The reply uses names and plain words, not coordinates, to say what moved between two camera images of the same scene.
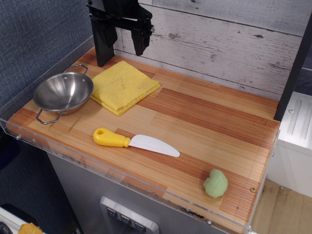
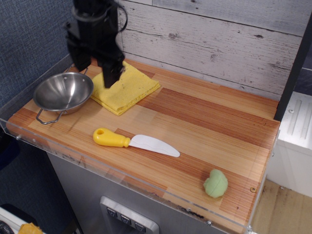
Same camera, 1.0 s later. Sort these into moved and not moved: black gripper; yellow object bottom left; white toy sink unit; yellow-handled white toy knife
Moved: black gripper
Not moved: yellow object bottom left; yellow-handled white toy knife; white toy sink unit
